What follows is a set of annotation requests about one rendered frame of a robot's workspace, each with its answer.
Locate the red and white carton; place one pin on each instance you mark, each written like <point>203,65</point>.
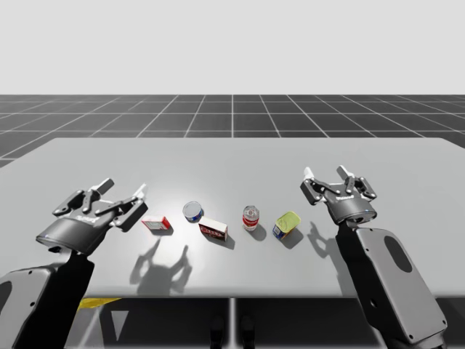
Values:
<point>157,224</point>

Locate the blue flat can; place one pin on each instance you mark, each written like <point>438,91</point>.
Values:
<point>192,211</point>

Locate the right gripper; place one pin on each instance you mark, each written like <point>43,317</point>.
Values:
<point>350,209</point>

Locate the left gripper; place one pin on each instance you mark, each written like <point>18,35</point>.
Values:
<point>78,230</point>

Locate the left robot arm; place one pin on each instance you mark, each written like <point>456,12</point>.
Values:
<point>43,301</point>

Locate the red and white can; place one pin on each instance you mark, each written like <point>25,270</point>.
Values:
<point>250,218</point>

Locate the green and blue rectangular can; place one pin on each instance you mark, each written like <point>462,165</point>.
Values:
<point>286,224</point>

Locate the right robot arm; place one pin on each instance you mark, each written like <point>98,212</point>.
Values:
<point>385,283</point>

